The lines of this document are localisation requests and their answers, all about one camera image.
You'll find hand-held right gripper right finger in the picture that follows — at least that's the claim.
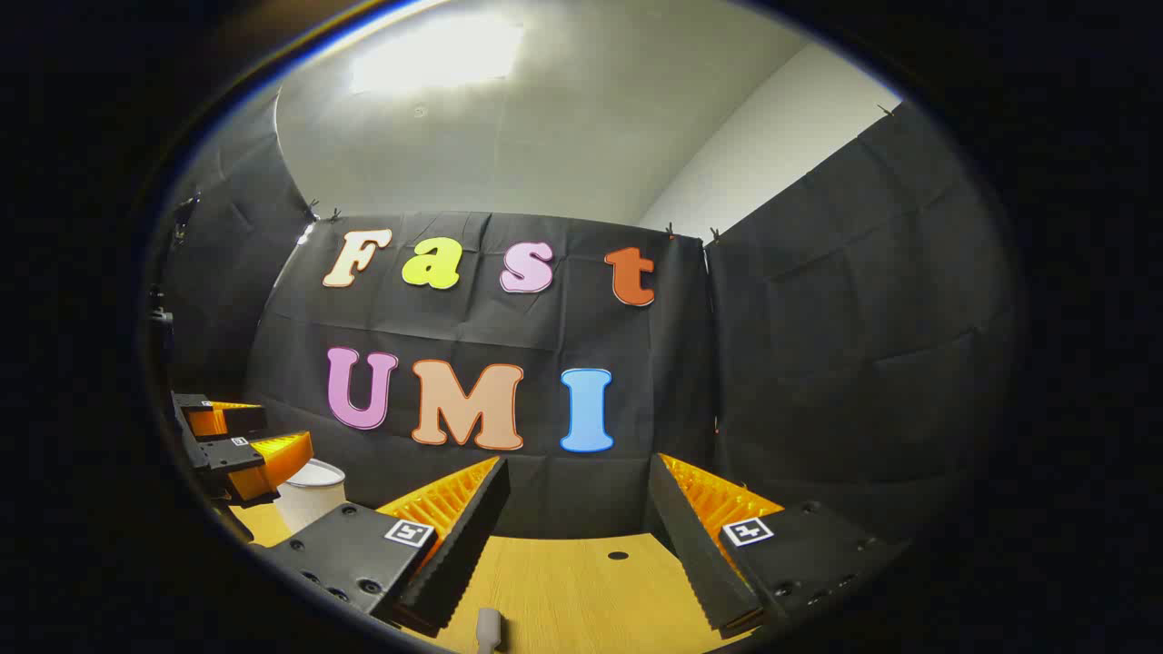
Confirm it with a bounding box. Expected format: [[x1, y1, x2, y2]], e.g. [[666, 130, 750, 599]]
[[643, 452, 910, 639]]

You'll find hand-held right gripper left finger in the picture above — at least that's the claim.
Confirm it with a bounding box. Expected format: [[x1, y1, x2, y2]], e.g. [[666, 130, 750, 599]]
[[259, 457, 511, 637]]

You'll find white ribbed garbage bin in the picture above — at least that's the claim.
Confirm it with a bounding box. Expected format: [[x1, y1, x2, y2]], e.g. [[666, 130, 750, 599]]
[[275, 459, 347, 534]]

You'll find wooden desktop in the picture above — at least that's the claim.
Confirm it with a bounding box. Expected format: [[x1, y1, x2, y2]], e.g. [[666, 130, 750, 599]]
[[227, 501, 755, 654]]

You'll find black backdrop cloth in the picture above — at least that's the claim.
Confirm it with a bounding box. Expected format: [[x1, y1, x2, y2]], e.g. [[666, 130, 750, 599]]
[[154, 95, 1023, 546]]

